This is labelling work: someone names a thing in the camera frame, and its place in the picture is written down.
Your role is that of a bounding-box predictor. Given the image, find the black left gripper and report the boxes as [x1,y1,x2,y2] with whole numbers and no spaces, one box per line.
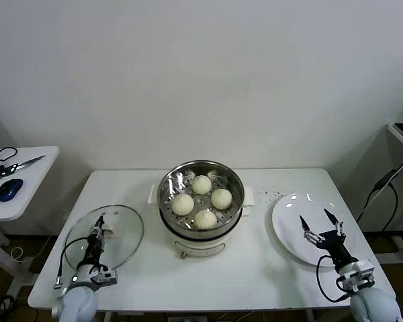
[83,216,107,267]

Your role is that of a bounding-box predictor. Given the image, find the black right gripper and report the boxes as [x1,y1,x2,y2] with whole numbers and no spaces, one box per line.
[299,209,356,267]

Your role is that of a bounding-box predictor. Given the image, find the round glass pot lid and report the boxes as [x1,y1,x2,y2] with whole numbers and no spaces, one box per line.
[64,205,144,269]

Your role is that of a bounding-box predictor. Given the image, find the white steamed baozi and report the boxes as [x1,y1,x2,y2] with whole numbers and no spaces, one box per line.
[191,174,212,195]
[172,193,195,216]
[210,189,233,209]
[193,209,218,231]

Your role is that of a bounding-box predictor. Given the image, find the perforated steel steamer basket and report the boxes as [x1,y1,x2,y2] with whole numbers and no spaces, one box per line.
[148,160,255,235]

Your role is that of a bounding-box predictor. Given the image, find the white round plate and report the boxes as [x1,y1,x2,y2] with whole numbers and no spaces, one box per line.
[271,193,357,268]

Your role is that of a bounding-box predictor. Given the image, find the white side table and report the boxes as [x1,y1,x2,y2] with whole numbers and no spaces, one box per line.
[0,146,60,296]

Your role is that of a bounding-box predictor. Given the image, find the blue computer mouse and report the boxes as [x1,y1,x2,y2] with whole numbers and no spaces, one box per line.
[0,178,24,202]

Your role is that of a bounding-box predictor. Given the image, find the white electric cooker pot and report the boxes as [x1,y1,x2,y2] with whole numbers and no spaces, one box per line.
[149,193,255,261]

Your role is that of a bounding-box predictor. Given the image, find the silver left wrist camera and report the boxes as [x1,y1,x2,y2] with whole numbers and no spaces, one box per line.
[89,267,118,286]

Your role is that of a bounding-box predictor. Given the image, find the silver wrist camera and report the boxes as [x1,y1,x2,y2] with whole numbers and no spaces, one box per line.
[335,260,375,290]
[89,267,118,286]

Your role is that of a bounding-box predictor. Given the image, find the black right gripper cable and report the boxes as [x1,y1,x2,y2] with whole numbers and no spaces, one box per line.
[315,254,353,303]

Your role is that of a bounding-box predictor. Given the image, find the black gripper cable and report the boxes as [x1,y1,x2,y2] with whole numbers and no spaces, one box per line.
[315,254,353,303]
[54,235,90,290]

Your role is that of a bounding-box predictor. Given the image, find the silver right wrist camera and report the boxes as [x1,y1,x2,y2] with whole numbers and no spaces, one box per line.
[335,260,375,290]

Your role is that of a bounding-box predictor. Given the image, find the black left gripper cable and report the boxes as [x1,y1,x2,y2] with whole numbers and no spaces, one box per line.
[54,235,90,290]

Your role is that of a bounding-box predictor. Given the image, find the black power adapter with cable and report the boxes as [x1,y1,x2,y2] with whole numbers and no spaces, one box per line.
[355,157,403,232]

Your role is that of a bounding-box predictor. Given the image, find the white coiled cable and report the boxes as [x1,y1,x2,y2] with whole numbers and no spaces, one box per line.
[10,234,54,263]

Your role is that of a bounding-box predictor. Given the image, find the black handled scissors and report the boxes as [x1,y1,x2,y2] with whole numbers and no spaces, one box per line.
[0,146,47,178]

